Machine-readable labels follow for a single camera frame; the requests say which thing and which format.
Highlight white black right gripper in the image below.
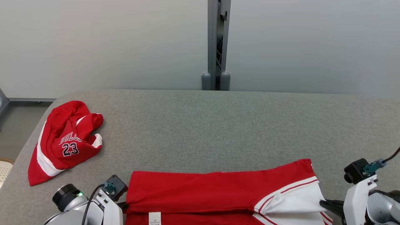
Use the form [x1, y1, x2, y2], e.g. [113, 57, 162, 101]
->
[319, 175, 379, 225]

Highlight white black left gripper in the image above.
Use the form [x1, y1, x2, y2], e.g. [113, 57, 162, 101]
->
[52, 184, 129, 225]

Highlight red white-sleeved jersey shirt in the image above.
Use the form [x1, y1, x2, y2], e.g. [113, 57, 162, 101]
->
[124, 159, 333, 225]

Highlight red number 23 shorts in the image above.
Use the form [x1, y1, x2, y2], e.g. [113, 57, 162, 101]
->
[28, 100, 104, 187]

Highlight cream perforated laundry basket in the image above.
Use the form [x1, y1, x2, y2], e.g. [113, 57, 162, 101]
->
[0, 157, 15, 189]

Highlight white partition panel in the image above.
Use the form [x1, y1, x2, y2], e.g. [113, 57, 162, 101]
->
[230, 0, 400, 99]
[0, 0, 209, 103]

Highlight teal-plug left camera cable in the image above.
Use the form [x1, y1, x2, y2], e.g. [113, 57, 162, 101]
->
[81, 182, 117, 225]

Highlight teal-plug camera cable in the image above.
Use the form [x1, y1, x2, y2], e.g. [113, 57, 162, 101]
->
[362, 146, 400, 176]
[81, 182, 117, 225]

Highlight teal-plug right camera cable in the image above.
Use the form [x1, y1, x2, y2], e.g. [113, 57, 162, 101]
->
[362, 146, 400, 176]

